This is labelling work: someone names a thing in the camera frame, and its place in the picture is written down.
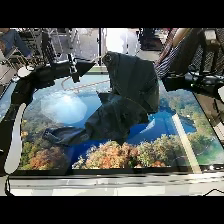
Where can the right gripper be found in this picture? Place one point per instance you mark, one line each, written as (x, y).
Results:
(174, 83)

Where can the pale clothes hanger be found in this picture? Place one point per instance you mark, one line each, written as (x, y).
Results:
(100, 58)

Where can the silver frame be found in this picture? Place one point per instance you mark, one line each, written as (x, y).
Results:
(113, 185)

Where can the person's legs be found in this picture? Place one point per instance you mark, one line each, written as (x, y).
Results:
(15, 41)

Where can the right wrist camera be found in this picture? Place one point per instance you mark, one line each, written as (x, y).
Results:
(204, 53)

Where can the striped shirt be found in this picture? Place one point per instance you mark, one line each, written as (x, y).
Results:
(166, 63)

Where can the dark grey long-sleeved shirt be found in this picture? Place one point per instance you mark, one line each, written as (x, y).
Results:
(131, 90)

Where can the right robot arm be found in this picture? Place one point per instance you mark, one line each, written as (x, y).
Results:
(206, 83)

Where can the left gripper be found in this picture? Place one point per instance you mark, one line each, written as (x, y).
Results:
(61, 69)

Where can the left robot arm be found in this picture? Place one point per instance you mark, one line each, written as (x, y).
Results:
(14, 140)

